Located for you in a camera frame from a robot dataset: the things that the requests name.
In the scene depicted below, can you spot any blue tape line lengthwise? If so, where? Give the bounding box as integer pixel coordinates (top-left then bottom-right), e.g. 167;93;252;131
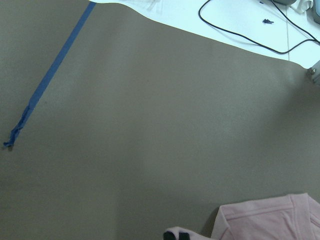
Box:
3;1;97;148

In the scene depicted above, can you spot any black cable on table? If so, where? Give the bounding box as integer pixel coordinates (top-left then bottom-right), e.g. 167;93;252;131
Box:
198;0;320;55

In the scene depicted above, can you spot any pink t-shirt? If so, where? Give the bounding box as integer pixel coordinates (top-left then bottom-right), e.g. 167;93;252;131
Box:
209;193;320;240

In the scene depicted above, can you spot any aluminium frame post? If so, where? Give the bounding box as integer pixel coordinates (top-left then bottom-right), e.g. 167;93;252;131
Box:
306;60;320;87

